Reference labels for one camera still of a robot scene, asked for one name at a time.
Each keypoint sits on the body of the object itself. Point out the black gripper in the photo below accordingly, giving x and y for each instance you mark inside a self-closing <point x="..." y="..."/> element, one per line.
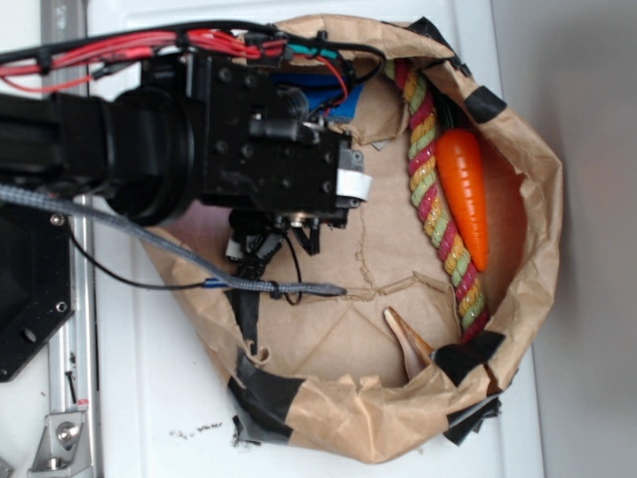
<point x="277" y="171"/>

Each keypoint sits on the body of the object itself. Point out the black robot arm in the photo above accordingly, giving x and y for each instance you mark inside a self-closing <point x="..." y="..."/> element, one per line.
<point x="197" y="129"/>

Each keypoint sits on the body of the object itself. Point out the blue sponge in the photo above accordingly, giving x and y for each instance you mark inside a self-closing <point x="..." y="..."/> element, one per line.
<point x="322" y="93"/>

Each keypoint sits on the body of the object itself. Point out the orange plastic carrot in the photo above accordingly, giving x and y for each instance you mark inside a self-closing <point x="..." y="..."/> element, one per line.
<point x="461" y="172"/>

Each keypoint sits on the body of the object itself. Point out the brown paper bag bin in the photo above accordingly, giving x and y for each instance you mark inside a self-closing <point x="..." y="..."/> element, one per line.
<point x="328" y="373"/>

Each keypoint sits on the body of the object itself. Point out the white tray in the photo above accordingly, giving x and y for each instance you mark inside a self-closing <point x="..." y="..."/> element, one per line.
<point x="164" y="410"/>

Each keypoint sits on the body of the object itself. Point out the multicolour twisted rope toy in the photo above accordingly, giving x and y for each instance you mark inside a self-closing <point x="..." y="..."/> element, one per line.
<point x="429" y="117"/>

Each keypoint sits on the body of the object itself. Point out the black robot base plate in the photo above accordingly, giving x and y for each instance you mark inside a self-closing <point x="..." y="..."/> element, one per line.
<point x="36" y="283"/>

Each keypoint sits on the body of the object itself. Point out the aluminium extrusion rail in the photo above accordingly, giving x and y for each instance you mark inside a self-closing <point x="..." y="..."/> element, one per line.
<point x="72" y="351"/>

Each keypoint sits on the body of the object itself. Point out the metal corner bracket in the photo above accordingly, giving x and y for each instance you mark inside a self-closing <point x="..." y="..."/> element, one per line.
<point x="64" y="449"/>

